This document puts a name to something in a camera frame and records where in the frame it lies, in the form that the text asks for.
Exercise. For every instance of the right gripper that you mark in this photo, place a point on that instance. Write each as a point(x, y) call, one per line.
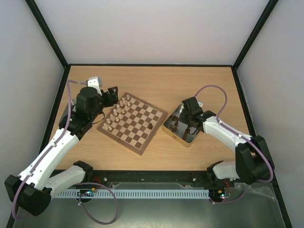
point(186, 116)

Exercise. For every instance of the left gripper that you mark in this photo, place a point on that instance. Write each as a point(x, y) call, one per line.
point(111, 98)

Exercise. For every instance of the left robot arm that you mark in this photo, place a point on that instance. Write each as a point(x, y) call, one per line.
point(34, 188)

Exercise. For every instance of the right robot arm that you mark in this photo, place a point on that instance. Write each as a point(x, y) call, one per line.
point(252, 157)

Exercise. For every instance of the dark pieces in tin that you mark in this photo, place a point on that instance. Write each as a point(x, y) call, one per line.
point(177, 126)

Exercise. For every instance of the wooden chess board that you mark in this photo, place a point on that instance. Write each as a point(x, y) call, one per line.
point(129, 120)

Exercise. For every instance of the gold metal tin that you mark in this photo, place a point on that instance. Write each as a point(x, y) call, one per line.
point(178, 137)

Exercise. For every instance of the blue cable duct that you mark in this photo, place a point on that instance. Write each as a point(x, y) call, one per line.
point(135, 194)

